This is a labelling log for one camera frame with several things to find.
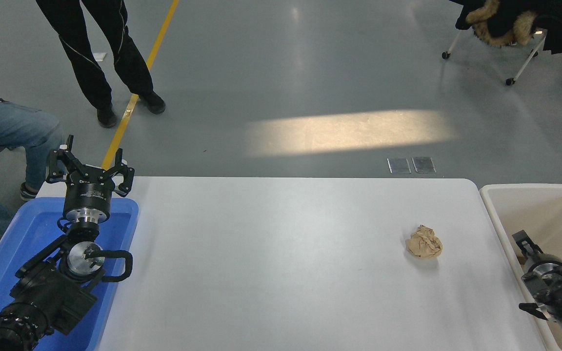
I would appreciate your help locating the seated person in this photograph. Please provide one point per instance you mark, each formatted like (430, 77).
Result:
(8, 124)

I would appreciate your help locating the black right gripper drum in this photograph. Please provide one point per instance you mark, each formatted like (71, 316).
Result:
(549, 258)

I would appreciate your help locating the metal floor plate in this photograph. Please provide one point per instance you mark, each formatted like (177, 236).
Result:
(399, 165)
(424, 165)

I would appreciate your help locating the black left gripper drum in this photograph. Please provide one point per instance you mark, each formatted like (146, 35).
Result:
(88, 192)

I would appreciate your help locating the tan paper ball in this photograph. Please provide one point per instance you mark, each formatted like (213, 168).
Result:
(424, 242)

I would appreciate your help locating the white-legged wheeled chair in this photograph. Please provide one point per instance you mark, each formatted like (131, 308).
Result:
(525, 61)

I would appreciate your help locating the blue plastic tray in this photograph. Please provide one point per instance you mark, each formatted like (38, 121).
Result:
(22, 234)

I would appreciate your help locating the standing person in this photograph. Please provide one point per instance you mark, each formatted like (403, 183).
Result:
(86, 63)

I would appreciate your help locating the large pale plastic bin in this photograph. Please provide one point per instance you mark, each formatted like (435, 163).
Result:
(544, 209)

